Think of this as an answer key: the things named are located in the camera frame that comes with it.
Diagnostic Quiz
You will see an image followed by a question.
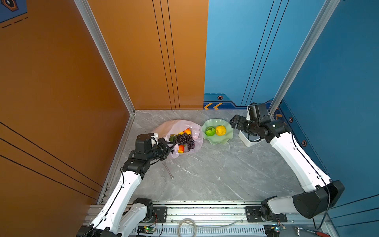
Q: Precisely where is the green leaf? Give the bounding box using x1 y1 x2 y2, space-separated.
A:
169 135 177 142

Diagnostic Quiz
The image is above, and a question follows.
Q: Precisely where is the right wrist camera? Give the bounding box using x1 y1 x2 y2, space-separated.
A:
247 103 270 121

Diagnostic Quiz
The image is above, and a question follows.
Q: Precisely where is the light green fruit plate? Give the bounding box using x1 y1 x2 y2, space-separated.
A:
202 118 234 145

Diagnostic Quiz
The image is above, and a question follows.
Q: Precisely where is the red yellow mango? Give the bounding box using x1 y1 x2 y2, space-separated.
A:
178 145 185 154

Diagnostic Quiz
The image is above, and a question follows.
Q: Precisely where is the coiled white cable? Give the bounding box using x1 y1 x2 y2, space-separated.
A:
171 217 245 237

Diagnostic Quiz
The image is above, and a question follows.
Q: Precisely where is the red handled tool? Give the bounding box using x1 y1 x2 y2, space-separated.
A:
294 226 331 237

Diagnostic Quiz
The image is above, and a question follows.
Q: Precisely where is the green bumpy fruit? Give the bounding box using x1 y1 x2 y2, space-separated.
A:
205 126 216 137

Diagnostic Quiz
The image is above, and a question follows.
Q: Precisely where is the small metal wrench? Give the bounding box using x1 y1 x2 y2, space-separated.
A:
163 162 174 179

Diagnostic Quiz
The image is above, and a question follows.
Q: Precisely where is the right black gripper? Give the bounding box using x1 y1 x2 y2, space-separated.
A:
228 114 259 135

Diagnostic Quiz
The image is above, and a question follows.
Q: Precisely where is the aluminium front rail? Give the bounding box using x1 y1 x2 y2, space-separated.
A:
77 202 340 237

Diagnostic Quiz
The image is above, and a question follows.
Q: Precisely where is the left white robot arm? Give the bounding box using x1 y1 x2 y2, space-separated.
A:
76 133 177 237

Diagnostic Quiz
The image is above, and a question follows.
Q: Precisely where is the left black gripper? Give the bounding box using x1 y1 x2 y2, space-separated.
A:
146 138 176 163

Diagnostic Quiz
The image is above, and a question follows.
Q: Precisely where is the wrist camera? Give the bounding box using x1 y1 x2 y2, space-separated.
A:
247 103 270 121
135 133 158 154

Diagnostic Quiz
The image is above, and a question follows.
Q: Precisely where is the yellow starfruit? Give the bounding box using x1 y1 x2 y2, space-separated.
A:
216 125 227 136

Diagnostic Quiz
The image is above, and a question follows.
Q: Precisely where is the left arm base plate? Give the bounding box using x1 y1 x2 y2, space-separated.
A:
142 206 168 223

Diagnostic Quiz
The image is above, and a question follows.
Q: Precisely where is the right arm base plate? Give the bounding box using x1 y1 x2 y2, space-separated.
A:
244 206 288 223

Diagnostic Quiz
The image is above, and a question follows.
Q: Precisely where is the red pear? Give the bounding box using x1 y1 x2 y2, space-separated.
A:
183 128 191 135

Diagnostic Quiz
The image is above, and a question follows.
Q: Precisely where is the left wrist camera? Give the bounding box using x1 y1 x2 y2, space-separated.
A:
135 133 158 154

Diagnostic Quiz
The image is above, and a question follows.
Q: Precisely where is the left green circuit board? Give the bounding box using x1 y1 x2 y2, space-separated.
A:
136 225 157 237

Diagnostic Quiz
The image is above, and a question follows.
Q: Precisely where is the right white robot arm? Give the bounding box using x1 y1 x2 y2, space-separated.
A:
230 115 345 221

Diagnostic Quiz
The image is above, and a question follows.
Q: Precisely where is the right green circuit board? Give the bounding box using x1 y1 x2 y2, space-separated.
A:
264 225 287 237

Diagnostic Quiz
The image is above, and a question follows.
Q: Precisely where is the white grey tissue box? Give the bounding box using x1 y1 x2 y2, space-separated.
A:
238 131 260 147

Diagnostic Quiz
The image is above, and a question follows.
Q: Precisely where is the green circuit board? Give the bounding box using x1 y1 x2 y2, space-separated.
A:
136 225 157 237
264 225 287 237

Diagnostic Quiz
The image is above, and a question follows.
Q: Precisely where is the pink plastic bag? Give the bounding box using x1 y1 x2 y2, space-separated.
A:
153 120 203 159

